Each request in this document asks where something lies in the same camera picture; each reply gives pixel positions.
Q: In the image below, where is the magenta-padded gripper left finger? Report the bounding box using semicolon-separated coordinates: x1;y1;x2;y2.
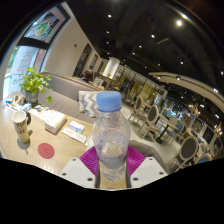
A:
59;145;102;190

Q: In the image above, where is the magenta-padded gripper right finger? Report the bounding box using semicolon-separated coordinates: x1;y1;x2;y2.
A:
125;145;169;190

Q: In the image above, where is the clear blue-capped water bottle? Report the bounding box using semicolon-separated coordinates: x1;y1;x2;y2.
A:
91;90;132;182

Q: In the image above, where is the flat round red coaster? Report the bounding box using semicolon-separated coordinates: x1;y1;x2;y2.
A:
37;142;56;160

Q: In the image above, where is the white and blue card pack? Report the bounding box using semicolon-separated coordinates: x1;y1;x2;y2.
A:
68;120;85;134

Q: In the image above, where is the group of dining chairs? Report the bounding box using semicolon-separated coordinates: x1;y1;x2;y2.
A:
128;94;224;164

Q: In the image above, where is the white box with orange side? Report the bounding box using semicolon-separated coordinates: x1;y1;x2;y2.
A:
44;111;67;135

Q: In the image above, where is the grey white chevron pillow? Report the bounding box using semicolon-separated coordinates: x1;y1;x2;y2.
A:
77;90;101;118

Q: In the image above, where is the printed paper sheet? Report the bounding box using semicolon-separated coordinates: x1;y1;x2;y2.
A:
29;107;51;122

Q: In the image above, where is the white mug with black print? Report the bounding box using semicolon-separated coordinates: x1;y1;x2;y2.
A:
11;110;33;144

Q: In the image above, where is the light blue tissue pack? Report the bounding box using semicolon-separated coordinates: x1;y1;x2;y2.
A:
19;102;33;113

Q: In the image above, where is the grey curved sofa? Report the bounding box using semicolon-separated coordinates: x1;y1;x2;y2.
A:
36;71;108;126

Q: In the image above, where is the brown cardboard holder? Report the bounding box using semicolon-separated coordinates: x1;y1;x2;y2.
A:
11;92;28;106

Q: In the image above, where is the person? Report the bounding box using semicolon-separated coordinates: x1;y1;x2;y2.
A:
79;69;95;84

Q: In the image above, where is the green potted plant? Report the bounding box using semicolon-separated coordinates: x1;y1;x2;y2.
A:
9;66;54;104

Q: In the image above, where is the window with painted decoration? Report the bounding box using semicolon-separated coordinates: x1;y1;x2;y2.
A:
4;44;48;98

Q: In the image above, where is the framed food poster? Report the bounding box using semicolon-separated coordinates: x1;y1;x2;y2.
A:
23;7;71;43

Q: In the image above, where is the group of ceiling lights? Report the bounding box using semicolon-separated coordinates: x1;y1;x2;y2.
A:
104;13;224;78

